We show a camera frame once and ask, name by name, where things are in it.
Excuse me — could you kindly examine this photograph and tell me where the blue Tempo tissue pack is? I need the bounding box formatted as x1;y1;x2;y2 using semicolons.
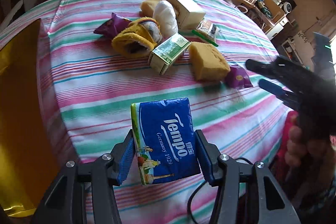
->
130;98;201;185

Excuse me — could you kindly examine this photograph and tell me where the purple snack packet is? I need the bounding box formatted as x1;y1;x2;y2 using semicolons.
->
93;12;131;39
224;65;253;89

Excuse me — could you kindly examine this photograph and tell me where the yellow sponge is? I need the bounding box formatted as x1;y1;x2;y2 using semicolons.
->
188;42;231;81
140;0;162;18

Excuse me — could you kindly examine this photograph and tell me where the cereal bar packet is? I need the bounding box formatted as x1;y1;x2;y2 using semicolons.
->
192;18;220;47

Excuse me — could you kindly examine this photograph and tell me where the green white small box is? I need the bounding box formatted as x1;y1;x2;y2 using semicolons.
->
148;33;191;75

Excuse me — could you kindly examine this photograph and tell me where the cream cardboard box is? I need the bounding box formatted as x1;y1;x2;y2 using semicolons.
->
167;0;206;30

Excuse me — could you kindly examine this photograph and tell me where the yellow sock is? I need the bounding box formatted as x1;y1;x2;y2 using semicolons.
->
112;17;163;59

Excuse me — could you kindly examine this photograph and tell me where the white plastic ball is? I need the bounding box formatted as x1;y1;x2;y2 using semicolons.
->
153;0;178;38

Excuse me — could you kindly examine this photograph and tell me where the person right hand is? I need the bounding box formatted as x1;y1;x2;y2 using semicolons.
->
285;126;335;167

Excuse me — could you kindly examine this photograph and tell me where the cardboard box on shelf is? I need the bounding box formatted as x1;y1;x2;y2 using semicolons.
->
263;0;286;24

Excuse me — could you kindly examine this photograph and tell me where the gold tin box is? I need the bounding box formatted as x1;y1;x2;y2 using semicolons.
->
1;19;59;218

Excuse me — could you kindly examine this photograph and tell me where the striped tablecloth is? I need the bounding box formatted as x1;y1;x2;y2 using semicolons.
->
0;0;292;224

